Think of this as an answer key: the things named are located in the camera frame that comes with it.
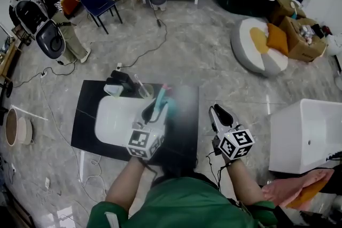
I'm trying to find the black floor cable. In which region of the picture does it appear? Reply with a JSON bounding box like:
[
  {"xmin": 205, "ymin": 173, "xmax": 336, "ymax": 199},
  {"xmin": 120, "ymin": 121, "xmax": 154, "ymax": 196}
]
[{"xmin": 12, "ymin": 60, "xmax": 77, "ymax": 88}]

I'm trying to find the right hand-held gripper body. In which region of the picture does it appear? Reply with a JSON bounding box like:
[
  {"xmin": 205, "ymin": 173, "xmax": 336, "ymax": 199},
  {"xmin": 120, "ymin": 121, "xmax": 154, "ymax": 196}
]
[{"xmin": 212, "ymin": 124, "xmax": 256, "ymax": 161}]

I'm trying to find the white bathtub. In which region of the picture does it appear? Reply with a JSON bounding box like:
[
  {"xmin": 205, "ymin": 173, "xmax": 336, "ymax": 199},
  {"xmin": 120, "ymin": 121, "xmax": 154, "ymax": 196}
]
[{"xmin": 268, "ymin": 98, "xmax": 342, "ymax": 175}]

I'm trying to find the orange square cushion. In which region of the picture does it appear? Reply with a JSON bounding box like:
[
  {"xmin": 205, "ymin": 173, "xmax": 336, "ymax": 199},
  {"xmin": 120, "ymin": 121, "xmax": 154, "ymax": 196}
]
[{"xmin": 266, "ymin": 22, "xmax": 290, "ymax": 57}]

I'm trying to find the white floor cable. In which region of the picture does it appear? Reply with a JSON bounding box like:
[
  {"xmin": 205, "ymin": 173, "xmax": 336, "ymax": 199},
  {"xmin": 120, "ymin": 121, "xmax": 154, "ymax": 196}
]
[{"xmin": 39, "ymin": 80, "xmax": 108, "ymax": 197}]

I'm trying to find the teal spray bottle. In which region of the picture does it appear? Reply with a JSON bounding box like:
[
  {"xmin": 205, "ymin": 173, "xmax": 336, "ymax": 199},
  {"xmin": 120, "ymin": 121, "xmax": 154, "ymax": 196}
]
[{"xmin": 154, "ymin": 83, "xmax": 178, "ymax": 120}]

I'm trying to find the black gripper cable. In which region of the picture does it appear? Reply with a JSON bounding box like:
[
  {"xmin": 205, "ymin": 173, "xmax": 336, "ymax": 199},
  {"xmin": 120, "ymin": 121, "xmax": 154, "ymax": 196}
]
[{"xmin": 205, "ymin": 150, "xmax": 234, "ymax": 192}]

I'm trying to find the person's left forearm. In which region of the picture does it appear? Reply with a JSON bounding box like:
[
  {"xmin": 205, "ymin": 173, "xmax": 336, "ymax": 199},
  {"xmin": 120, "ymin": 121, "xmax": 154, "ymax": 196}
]
[{"xmin": 105, "ymin": 156, "xmax": 152, "ymax": 220}]

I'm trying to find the white sink basin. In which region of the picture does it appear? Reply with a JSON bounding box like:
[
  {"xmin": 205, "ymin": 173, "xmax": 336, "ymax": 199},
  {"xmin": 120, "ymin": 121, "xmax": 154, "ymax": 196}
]
[{"xmin": 94, "ymin": 95, "xmax": 167, "ymax": 148}]

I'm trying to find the black faucet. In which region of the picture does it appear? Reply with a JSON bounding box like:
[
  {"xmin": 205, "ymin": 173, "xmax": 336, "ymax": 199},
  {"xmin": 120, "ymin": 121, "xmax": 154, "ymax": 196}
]
[{"xmin": 110, "ymin": 69, "xmax": 136, "ymax": 93}]

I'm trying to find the black vanity counter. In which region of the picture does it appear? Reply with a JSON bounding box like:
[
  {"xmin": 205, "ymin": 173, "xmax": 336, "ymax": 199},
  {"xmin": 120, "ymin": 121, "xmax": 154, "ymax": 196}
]
[{"xmin": 70, "ymin": 80, "xmax": 200, "ymax": 169}]

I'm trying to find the translucent white container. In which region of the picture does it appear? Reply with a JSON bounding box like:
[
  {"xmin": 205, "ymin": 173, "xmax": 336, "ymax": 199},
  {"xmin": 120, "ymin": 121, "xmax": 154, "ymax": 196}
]
[{"xmin": 103, "ymin": 83, "xmax": 125, "ymax": 98}]

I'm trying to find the orange chair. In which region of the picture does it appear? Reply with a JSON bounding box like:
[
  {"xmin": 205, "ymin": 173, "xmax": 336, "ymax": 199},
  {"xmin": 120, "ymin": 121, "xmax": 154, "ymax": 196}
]
[{"xmin": 60, "ymin": 0, "xmax": 81, "ymax": 17}]

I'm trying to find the black power cable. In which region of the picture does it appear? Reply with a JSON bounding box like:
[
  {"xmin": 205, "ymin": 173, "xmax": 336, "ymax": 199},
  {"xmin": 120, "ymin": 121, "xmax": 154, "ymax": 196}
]
[{"xmin": 121, "ymin": 0, "xmax": 168, "ymax": 69}]

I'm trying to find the round wooden basket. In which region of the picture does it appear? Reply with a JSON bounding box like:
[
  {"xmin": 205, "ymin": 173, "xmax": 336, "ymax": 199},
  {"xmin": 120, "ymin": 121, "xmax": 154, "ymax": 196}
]
[{"xmin": 5, "ymin": 107, "xmax": 35, "ymax": 147}]

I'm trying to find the large open cardboard box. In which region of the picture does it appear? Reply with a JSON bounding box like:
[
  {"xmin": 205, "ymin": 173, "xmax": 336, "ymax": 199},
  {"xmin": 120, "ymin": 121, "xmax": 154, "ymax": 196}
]
[{"xmin": 278, "ymin": 15, "xmax": 329, "ymax": 63}]

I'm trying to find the clear glass cup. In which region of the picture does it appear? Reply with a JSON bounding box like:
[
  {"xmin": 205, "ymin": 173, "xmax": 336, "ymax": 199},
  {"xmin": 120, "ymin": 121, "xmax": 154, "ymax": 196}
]
[{"xmin": 138, "ymin": 83, "xmax": 156, "ymax": 100}]

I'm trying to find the person's right forearm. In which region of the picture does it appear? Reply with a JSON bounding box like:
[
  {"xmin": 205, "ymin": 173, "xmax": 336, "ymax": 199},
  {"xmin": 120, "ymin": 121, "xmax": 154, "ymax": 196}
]
[{"xmin": 225, "ymin": 159, "xmax": 268, "ymax": 207}]

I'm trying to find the round grey yellow pouf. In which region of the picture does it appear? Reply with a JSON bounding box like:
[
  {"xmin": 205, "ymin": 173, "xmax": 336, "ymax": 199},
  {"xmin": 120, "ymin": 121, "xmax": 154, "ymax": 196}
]
[{"xmin": 230, "ymin": 17, "xmax": 289, "ymax": 78}]

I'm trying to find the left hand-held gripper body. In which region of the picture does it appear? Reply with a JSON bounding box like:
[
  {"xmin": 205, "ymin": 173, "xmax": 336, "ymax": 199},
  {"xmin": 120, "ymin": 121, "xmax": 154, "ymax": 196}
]
[{"xmin": 125, "ymin": 114, "xmax": 168, "ymax": 161}]

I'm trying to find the pink towel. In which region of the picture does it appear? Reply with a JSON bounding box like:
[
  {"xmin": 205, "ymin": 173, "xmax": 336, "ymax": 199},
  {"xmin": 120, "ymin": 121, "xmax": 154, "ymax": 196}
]
[{"xmin": 261, "ymin": 168, "xmax": 335, "ymax": 208}]

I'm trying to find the green shirt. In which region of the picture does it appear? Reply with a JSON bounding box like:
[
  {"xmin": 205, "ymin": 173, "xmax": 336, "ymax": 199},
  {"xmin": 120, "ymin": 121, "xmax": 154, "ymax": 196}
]
[{"xmin": 86, "ymin": 176, "xmax": 279, "ymax": 228}]

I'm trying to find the closed cardboard box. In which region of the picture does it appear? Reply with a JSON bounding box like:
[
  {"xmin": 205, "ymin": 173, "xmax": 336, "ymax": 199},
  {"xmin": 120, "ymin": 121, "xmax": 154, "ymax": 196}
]
[{"xmin": 269, "ymin": 0, "xmax": 307, "ymax": 25}]

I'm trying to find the wooden side table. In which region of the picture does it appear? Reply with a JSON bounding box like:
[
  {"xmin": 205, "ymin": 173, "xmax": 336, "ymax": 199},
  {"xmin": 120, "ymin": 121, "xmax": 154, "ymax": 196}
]
[{"xmin": 0, "ymin": 36, "xmax": 22, "ymax": 84}]

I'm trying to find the clear toothbrush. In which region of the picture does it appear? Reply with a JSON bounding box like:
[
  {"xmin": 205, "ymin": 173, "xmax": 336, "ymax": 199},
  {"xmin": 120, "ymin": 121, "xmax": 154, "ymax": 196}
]
[{"xmin": 134, "ymin": 74, "xmax": 151, "ymax": 97}]

